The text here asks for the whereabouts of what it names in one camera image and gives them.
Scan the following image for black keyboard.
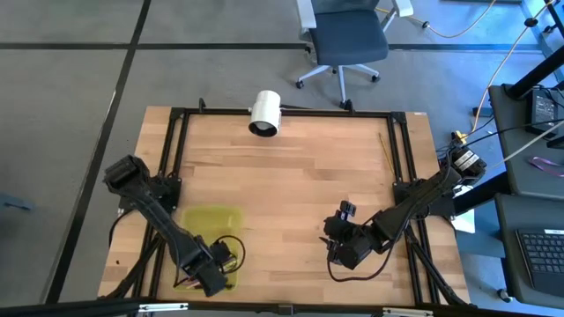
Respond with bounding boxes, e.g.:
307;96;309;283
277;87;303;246
515;228;564;300

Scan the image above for black table frame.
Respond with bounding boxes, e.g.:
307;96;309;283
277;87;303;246
99;99;471;307

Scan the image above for white cable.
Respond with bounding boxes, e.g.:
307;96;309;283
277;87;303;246
491;131;564;171

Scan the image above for black stand post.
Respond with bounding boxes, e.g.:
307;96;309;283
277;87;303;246
504;43;564;100
453;171;512;217

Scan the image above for grey desk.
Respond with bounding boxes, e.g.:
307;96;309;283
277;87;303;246
487;83;564;197
493;193;564;309

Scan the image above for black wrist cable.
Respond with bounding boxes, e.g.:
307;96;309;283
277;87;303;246
327;246;397;284
214;234;247;275

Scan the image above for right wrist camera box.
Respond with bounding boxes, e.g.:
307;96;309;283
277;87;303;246
338;200;357;220

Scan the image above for white paper sheet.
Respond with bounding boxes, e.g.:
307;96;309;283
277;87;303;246
452;209;478;234

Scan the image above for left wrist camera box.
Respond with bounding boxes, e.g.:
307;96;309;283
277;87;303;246
210;240;234;268

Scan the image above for yellow pencil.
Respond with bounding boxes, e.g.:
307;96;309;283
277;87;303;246
377;132;397;176

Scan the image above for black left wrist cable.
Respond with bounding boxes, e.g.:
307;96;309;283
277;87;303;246
214;234;247;275

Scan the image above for purple handled scissors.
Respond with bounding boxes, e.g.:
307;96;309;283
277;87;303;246
174;277;204;291

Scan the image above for yellow floor cable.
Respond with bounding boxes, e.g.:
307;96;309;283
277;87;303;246
421;0;498;40

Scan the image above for black power brick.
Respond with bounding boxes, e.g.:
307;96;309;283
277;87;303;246
524;87;561;136

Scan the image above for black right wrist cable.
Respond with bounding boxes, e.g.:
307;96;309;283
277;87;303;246
327;246;397;284

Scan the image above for yellow hanging cable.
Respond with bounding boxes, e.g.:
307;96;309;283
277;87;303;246
457;0;557;144

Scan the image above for purple strap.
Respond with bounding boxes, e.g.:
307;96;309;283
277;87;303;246
527;155;564;178

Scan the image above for green translucent supply box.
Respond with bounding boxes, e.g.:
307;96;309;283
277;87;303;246
170;204;246;292

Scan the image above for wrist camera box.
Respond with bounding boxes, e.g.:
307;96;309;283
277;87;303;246
338;200;357;220
210;240;234;268

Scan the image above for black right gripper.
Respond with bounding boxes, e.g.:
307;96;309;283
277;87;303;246
319;214;383;270

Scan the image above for office swivel chair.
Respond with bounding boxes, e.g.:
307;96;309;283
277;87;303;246
294;0;415;110

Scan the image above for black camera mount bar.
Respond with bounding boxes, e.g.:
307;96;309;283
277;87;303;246
0;298;564;317

